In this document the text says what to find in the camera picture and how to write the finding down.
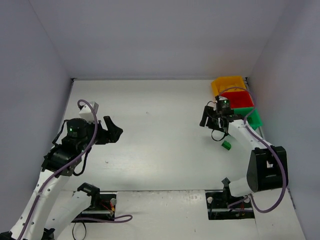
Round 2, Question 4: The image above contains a green red yellow lego stack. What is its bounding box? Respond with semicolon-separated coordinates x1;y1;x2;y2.
221;140;232;151

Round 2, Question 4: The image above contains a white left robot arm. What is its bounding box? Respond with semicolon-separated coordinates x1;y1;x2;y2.
0;116;123;240

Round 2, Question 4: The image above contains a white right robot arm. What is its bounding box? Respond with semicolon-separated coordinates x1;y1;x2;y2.
199;96;289;197

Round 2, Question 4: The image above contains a red plastic bin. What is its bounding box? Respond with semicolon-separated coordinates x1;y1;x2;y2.
221;91;254;109

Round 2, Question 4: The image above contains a yellow plastic bin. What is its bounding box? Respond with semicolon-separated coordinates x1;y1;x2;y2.
210;75;246;96

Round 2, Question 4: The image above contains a green plastic bin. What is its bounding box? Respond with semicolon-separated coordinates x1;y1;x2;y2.
233;107;263;130

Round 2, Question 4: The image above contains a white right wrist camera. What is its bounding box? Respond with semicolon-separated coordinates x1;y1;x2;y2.
215;95;227;102

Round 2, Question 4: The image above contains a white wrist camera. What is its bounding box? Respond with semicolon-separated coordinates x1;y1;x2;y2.
215;95;227;102
78;101;99;124

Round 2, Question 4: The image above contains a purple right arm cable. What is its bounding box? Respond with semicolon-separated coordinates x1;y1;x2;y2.
217;87;287;213

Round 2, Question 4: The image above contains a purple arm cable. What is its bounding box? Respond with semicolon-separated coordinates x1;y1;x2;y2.
217;87;287;213
18;99;133;240

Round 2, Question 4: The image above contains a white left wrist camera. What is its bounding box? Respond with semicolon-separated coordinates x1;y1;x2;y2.
78;101;99;124

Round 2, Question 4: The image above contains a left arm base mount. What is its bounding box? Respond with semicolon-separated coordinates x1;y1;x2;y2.
72;192;117;223

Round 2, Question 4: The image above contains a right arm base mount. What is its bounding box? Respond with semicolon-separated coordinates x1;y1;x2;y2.
205;191;255;221

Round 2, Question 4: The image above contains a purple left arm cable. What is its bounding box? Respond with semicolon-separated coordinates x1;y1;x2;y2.
18;99;133;240

